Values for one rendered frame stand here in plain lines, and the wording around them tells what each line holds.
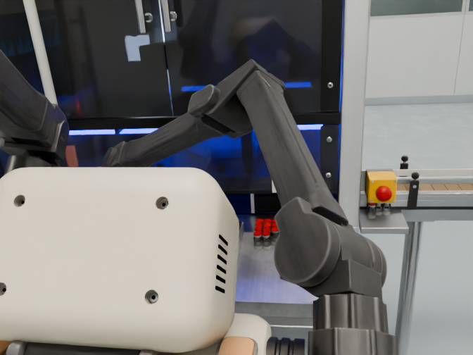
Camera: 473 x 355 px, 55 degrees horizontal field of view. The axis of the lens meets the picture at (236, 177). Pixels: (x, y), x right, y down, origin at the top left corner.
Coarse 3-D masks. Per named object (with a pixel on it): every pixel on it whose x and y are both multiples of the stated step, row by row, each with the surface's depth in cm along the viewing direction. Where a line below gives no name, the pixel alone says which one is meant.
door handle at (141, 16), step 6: (138, 0) 102; (138, 6) 103; (138, 12) 103; (144, 12) 104; (138, 18) 104; (144, 18) 104; (150, 18) 110; (138, 24) 105; (144, 24) 105; (144, 30) 105
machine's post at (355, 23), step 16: (352, 0) 103; (368, 0) 102; (352, 16) 104; (368, 16) 104; (352, 32) 105; (368, 32) 105; (352, 48) 107; (352, 64) 108; (352, 80) 110; (352, 96) 111; (352, 112) 113; (352, 128) 114; (352, 144) 116; (352, 160) 118; (352, 176) 120; (352, 192) 122; (352, 208) 123; (352, 224) 125
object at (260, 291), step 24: (240, 240) 120; (240, 264) 112; (264, 264) 112; (240, 288) 104; (264, 288) 103; (288, 288) 103; (240, 312) 96; (264, 312) 95; (288, 312) 94; (312, 312) 93
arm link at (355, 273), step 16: (336, 224) 48; (352, 240) 47; (352, 256) 46; (368, 256) 48; (336, 272) 44; (352, 272) 43; (368, 272) 45; (304, 288) 47; (320, 288) 45; (336, 288) 44; (352, 288) 43; (368, 288) 44
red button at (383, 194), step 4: (380, 188) 117; (384, 188) 117; (388, 188) 117; (376, 192) 118; (380, 192) 117; (384, 192) 117; (388, 192) 117; (376, 196) 118; (380, 196) 117; (384, 196) 117; (388, 196) 117; (380, 200) 118; (384, 200) 118; (388, 200) 118
